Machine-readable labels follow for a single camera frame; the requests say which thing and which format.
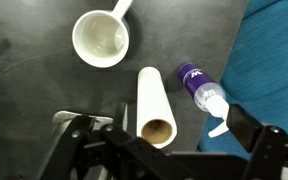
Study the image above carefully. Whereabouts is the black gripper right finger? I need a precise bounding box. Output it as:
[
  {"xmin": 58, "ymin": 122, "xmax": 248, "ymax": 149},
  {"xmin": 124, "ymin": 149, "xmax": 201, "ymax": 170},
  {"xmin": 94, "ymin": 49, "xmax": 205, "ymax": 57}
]
[{"xmin": 226, "ymin": 103, "xmax": 288, "ymax": 180}]

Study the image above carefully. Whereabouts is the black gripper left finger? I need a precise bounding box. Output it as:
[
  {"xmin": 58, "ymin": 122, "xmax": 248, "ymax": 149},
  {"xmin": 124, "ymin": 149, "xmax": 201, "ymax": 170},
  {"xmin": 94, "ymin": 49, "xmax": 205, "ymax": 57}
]
[{"xmin": 37, "ymin": 114, "xmax": 192, "ymax": 180}]

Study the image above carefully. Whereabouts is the purple spray bottle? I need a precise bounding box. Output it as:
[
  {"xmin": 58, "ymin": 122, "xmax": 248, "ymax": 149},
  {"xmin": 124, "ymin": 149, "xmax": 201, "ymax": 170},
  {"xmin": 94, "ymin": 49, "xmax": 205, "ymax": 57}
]
[{"xmin": 178, "ymin": 62, "xmax": 231, "ymax": 139}]

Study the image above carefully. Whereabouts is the white paper towel roll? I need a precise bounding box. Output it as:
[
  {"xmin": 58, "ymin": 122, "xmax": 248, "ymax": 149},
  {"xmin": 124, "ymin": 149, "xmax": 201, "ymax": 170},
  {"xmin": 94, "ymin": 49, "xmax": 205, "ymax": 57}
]
[{"xmin": 136, "ymin": 66, "xmax": 178, "ymax": 150}]

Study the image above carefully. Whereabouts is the blue shell chair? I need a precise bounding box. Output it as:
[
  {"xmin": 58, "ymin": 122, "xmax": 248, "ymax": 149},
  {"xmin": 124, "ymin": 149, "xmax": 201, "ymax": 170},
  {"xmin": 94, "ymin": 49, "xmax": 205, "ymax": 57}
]
[{"xmin": 197, "ymin": 0, "xmax": 288, "ymax": 161}]

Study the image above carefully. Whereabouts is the white ceramic mug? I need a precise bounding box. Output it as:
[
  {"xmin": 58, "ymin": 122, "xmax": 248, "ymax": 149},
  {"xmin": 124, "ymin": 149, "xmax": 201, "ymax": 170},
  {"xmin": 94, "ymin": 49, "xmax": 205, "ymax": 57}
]
[{"xmin": 71, "ymin": 0, "xmax": 134, "ymax": 69}]

